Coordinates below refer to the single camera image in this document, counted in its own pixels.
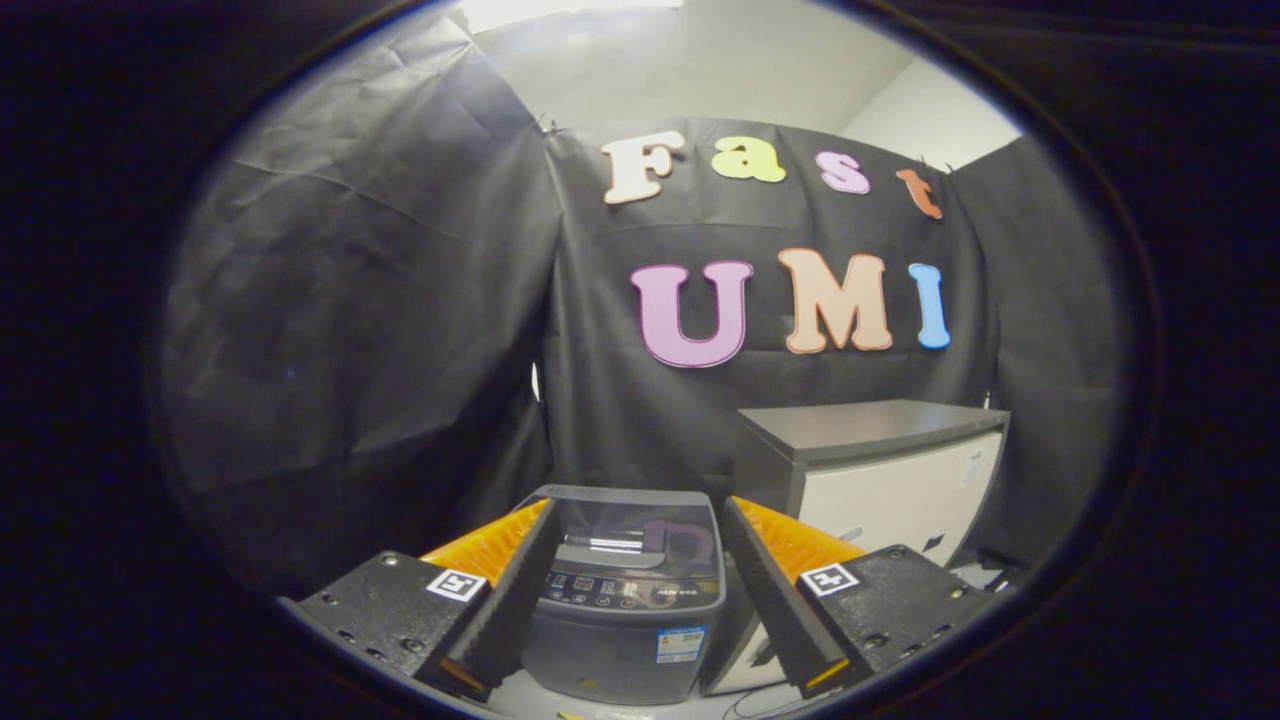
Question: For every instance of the white cabinet with grey top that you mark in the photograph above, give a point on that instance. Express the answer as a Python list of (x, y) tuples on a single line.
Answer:
[(880, 490)]

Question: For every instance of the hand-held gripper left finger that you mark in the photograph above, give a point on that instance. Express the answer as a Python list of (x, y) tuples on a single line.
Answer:
[(520, 590)]

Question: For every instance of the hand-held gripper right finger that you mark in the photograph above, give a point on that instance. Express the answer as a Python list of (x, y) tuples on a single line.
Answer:
[(765, 600)]

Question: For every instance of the grey washing machine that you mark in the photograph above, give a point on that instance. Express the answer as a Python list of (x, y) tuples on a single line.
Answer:
[(600, 650)]

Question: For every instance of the black backdrop cloth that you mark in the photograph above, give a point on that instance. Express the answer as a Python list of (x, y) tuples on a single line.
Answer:
[(350, 300)]

